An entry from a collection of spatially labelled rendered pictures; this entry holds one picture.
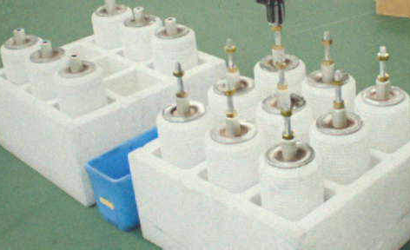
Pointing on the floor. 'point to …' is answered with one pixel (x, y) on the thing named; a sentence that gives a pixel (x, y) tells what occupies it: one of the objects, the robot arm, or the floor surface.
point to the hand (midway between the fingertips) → (275, 13)
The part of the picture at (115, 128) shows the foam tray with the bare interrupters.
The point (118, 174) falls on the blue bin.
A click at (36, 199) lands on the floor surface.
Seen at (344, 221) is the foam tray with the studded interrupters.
